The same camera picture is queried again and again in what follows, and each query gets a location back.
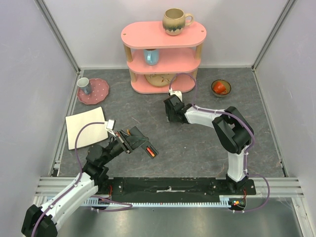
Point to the beige ceramic mug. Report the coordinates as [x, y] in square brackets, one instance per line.
[175, 20]

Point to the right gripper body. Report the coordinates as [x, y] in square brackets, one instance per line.
[169, 108]

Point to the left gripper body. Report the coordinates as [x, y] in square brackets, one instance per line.
[121, 142]

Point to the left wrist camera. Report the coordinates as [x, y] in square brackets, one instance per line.
[109, 126]

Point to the orange cup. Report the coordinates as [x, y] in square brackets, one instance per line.
[219, 88]

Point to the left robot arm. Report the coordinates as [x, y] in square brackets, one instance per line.
[46, 220]

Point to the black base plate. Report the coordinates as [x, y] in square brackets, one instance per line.
[171, 189]

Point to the grey white mug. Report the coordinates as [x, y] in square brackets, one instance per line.
[84, 85]

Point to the red orange battery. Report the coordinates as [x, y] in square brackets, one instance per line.
[150, 152]

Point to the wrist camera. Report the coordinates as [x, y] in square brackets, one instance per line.
[109, 126]
[177, 93]

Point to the brown patterned bowl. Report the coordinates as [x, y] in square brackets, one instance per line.
[227, 85]

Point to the white cable duct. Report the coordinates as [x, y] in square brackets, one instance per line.
[105, 201]

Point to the pink dotted plate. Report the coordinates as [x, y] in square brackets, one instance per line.
[100, 90]

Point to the pink three-tier shelf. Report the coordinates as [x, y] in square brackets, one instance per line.
[180, 55]

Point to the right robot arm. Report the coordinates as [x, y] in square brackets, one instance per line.
[233, 131]

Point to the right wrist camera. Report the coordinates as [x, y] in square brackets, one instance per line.
[177, 93]

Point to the beige floral plate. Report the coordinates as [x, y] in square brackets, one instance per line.
[159, 80]

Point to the black remote control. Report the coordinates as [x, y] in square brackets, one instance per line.
[136, 132]

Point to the light blue mug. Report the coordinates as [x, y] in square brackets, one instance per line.
[151, 56]

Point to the cream square plate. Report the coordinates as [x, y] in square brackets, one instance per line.
[91, 134]

